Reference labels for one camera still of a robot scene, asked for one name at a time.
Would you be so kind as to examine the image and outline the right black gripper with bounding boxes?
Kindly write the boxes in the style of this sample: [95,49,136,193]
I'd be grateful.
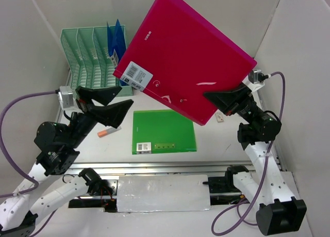
[203,80,263,124]

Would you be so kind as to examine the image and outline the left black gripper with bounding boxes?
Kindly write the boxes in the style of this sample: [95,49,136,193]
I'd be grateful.
[68,85,135,147]

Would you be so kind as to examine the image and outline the green clip file folder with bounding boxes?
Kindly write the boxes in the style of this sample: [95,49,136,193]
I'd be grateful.
[131,110,197,155]

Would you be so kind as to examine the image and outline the red clip file folder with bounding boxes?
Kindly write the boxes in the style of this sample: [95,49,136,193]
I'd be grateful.
[114,0,257,125]

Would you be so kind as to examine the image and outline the blue clip file folder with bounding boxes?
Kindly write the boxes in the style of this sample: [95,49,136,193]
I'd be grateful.
[107,19,126,68]

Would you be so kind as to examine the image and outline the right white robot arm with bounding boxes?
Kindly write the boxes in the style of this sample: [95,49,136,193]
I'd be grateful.
[204,83,307,236]

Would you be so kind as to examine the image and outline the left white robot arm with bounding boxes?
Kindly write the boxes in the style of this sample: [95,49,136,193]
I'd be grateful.
[1,86,133,236]

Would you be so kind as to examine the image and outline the orange grey highlighter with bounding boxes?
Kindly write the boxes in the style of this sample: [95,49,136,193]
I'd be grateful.
[97,127,121,138]

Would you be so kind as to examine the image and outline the mint green file organizer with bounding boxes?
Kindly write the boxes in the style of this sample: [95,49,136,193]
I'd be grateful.
[60,26,121,89]

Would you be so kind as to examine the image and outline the white foil covered panel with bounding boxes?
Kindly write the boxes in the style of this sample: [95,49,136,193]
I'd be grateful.
[117,175,211,213]

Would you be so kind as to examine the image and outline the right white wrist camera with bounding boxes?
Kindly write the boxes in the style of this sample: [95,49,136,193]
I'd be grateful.
[244,69,265,92]

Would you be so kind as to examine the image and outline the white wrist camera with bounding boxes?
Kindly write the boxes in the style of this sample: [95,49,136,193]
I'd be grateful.
[244,69,265,92]
[57,86,76,110]

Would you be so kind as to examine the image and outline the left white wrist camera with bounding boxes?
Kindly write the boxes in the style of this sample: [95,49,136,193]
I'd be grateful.
[57,86,76,110]

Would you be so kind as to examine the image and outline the aluminium rail frame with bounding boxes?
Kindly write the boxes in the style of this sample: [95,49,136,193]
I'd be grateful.
[48,66,287,176]

